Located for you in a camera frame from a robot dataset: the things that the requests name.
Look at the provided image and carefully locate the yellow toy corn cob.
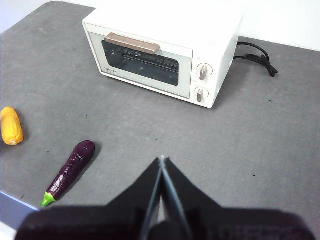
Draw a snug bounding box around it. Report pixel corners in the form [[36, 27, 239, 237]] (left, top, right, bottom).
[[0, 106, 25, 146]]

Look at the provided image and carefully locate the black oven power cable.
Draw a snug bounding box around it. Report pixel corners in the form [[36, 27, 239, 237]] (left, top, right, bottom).
[[233, 41, 279, 78]]

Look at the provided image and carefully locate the white toaster oven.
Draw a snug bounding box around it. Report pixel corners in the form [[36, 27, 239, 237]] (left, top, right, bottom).
[[81, 4, 245, 109]]

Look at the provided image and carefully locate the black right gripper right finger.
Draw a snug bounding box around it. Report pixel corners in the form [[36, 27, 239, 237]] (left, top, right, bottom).
[[162, 156, 316, 240]]

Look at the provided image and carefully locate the beige oven knob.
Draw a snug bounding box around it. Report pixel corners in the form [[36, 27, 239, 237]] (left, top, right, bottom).
[[193, 86, 210, 105], [196, 62, 214, 82]]

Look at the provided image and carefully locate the oven door with beige handle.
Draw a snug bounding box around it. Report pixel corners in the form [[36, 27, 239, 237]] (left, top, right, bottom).
[[83, 23, 194, 101]]

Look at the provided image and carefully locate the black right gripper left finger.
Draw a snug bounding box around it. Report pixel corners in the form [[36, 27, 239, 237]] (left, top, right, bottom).
[[14, 156, 163, 240]]

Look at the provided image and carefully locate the purple toy eggplant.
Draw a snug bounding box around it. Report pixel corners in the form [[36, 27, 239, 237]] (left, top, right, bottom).
[[40, 140, 96, 208]]

